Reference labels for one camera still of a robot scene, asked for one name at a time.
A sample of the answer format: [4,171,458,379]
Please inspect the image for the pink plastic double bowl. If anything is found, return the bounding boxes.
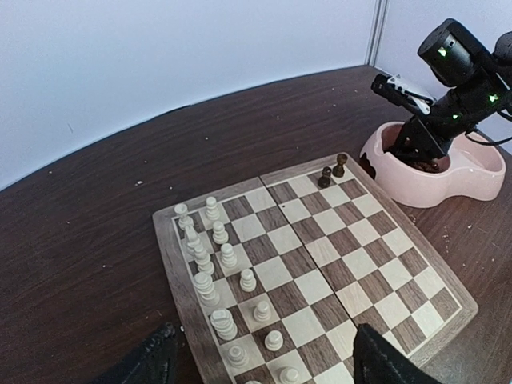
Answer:
[360,122,506,208]

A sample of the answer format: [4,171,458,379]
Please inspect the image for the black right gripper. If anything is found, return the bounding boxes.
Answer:
[388,18,511,161]

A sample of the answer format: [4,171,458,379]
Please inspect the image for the dark chess piece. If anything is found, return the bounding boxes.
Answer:
[331,153,348,178]

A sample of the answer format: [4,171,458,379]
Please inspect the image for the dark pawn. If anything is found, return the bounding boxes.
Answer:
[318,166,332,189]

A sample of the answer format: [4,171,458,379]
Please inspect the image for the aluminium frame post right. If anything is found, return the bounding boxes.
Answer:
[365,0,389,66]

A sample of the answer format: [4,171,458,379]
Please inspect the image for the white chess pieces row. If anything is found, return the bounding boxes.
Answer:
[170,187,314,383]

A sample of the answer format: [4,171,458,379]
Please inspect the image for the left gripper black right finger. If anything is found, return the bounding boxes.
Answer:
[353,323,437,384]

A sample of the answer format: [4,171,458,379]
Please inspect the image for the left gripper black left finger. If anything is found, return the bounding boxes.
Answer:
[92,322,178,383]

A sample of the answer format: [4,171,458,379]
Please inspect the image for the wooden chess board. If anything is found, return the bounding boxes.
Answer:
[153,157,478,383]

